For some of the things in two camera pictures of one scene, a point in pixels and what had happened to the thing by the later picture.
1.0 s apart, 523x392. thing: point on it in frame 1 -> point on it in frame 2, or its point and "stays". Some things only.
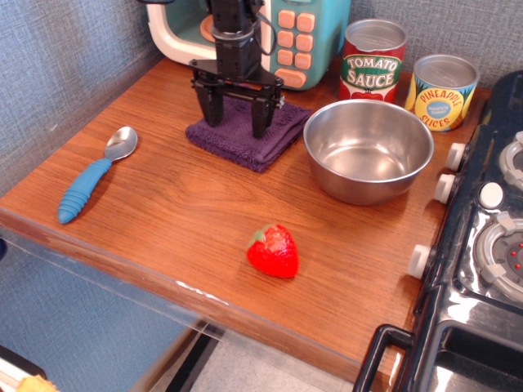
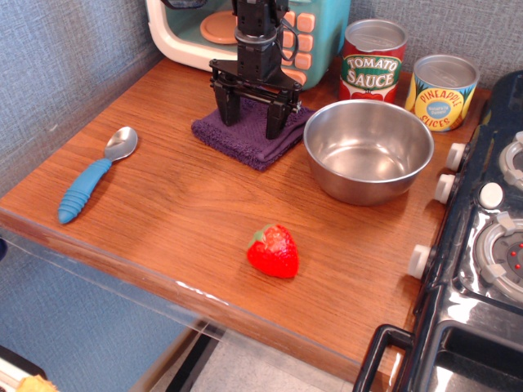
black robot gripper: x=238 y=69 -> x=258 y=68
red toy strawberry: x=273 y=251 stays
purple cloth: x=235 y=140 stays
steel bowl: x=368 y=152 stays
